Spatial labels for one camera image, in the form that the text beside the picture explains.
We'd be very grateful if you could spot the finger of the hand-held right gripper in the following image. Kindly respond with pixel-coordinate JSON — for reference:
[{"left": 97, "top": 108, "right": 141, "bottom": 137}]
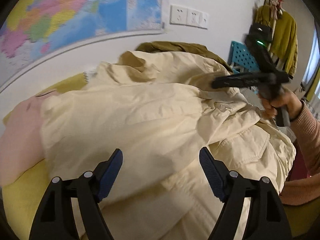
[{"left": 212, "top": 71, "right": 290, "bottom": 90}]

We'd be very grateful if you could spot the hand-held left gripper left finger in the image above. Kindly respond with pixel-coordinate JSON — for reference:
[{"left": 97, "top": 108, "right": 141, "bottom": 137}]
[{"left": 29, "top": 149, "right": 123, "bottom": 240}]

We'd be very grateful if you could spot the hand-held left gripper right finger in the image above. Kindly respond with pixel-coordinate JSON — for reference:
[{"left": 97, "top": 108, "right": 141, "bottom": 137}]
[{"left": 199, "top": 147, "right": 293, "bottom": 240}]

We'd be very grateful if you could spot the cream jacket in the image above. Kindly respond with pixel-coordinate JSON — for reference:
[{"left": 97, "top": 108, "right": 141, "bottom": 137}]
[{"left": 40, "top": 50, "right": 297, "bottom": 240}]

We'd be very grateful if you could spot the person's right forearm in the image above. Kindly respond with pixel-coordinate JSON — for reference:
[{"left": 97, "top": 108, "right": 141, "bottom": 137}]
[{"left": 290, "top": 101, "right": 320, "bottom": 178}]

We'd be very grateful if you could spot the person's right hand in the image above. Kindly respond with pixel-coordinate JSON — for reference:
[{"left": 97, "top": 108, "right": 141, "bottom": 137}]
[{"left": 257, "top": 87, "right": 304, "bottom": 120}]

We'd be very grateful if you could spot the blue plastic basket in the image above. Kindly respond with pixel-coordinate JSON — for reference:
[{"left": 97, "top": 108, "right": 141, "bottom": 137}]
[{"left": 230, "top": 41, "right": 261, "bottom": 74}]

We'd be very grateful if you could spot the black handbag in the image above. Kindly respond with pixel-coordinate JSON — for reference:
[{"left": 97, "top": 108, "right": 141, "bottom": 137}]
[{"left": 249, "top": 22, "right": 273, "bottom": 42}]

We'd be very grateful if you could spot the yellow hanging garment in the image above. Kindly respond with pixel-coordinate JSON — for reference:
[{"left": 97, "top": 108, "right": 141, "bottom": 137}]
[{"left": 254, "top": 4, "right": 299, "bottom": 77}]

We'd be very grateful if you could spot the white coat rack pole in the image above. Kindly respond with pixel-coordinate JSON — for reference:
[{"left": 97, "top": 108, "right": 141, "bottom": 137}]
[{"left": 271, "top": 0, "right": 286, "bottom": 39}]

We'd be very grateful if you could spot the window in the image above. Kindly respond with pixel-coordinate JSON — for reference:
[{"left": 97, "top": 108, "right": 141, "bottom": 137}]
[{"left": 301, "top": 27, "right": 320, "bottom": 102}]

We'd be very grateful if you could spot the pink hanging cloth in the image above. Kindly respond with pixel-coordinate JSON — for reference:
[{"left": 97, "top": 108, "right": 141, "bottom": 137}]
[{"left": 269, "top": 0, "right": 283, "bottom": 20}]

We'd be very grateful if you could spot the olive brown garment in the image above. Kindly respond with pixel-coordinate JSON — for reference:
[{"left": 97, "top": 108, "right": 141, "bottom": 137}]
[{"left": 135, "top": 41, "right": 235, "bottom": 75}]

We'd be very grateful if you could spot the person's pink sweater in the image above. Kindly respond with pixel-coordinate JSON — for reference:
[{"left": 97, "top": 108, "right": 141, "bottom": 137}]
[{"left": 279, "top": 172, "right": 320, "bottom": 207}]

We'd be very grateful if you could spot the pink folded garment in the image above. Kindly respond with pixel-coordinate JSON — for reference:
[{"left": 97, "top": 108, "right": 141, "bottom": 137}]
[{"left": 0, "top": 96, "right": 50, "bottom": 187}]

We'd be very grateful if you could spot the white wall socket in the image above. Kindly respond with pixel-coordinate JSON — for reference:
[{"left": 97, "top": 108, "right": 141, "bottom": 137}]
[
  {"left": 170, "top": 4, "right": 188, "bottom": 25},
  {"left": 186, "top": 8, "right": 202, "bottom": 27}
]

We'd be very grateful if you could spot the colourful wall map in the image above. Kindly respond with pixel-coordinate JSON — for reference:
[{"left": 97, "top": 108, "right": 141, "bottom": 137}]
[{"left": 0, "top": 0, "right": 166, "bottom": 84}]

